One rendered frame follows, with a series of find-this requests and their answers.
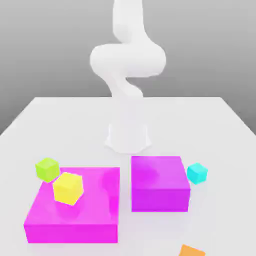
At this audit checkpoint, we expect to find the small cyan cube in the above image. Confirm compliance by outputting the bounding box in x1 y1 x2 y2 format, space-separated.
186 162 209 185

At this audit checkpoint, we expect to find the small yellow cube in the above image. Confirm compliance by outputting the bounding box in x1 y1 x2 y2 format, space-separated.
52 171 85 206

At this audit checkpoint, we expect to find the small lime green cube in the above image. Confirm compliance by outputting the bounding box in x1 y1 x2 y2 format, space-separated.
35 157 61 183

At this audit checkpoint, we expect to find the small orange cube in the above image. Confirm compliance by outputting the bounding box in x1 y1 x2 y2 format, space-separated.
178 244 206 256

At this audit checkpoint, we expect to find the large purple box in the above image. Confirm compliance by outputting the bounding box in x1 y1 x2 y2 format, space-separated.
130 155 191 213

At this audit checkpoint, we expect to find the large magenta box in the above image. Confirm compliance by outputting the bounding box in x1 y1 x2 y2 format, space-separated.
23 166 121 244

